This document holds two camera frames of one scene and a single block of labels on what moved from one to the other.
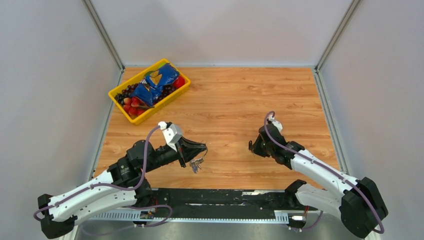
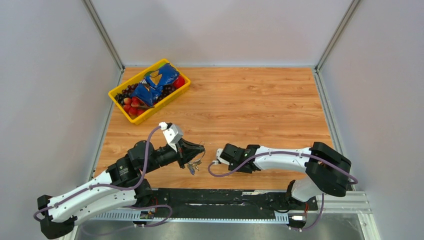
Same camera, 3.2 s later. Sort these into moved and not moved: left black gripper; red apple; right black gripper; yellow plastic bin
Moved: right black gripper
Not moved: red apple; yellow plastic bin; left black gripper
